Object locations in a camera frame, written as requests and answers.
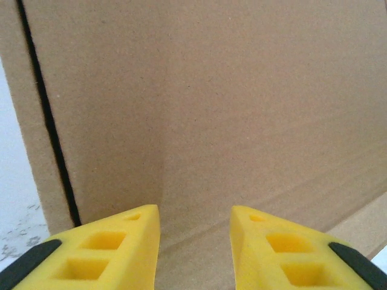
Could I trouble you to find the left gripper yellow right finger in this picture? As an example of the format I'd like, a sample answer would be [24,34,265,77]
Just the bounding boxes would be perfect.
[229,205,387,290]

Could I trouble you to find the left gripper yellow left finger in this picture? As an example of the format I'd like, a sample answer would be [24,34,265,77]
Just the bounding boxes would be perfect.
[0,204,160,290]

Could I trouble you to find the brown cardboard paper box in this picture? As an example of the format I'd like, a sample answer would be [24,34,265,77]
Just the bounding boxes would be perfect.
[0,0,387,290]

